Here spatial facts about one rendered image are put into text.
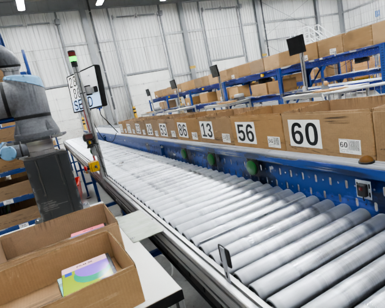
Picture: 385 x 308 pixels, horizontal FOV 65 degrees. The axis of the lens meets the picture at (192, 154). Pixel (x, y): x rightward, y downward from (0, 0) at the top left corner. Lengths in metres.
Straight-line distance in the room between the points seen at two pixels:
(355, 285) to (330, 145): 0.56
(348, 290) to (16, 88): 1.35
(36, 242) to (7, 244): 0.10
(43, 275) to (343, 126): 1.04
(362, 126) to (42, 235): 1.19
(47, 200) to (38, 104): 0.42
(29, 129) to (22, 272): 0.65
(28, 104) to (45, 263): 0.72
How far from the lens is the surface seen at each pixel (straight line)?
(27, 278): 1.03
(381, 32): 6.38
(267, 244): 0.93
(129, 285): 0.78
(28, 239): 1.33
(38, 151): 1.50
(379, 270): 0.83
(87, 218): 1.32
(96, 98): 2.40
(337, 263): 0.83
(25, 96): 1.48
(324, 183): 1.22
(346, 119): 1.12
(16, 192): 2.59
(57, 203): 1.50
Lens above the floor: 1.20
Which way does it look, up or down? 11 degrees down
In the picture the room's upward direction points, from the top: 12 degrees counter-clockwise
